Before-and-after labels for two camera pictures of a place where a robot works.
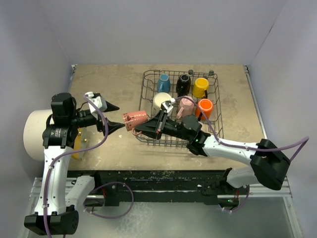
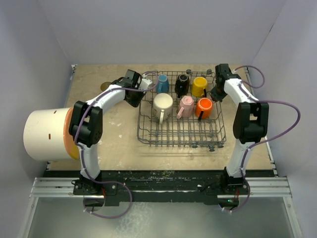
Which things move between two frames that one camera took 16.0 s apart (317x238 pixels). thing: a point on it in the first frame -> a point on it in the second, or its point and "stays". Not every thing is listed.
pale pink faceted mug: x=187 y=107 stays
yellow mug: x=200 y=85 stays
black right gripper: x=153 y=128 -> x=215 y=96
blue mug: x=163 y=85 stays
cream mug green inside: x=158 y=98 stays
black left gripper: x=113 y=126 -> x=134 y=104
